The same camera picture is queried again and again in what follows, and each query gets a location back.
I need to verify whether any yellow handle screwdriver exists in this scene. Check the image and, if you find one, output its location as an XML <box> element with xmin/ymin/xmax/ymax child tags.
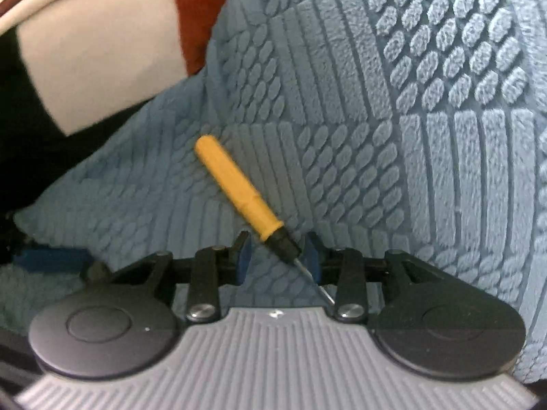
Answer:
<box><xmin>195</xmin><ymin>135</ymin><xmax>335</xmax><ymax>306</ymax></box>

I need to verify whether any blue textured chair cover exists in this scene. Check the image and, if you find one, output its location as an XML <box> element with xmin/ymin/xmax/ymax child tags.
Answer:
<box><xmin>1</xmin><ymin>0</ymin><xmax>546</xmax><ymax>382</ymax></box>

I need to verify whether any red white striped blanket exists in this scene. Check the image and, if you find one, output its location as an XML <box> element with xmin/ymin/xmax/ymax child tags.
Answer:
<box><xmin>1</xmin><ymin>0</ymin><xmax>225</xmax><ymax>135</ymax></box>

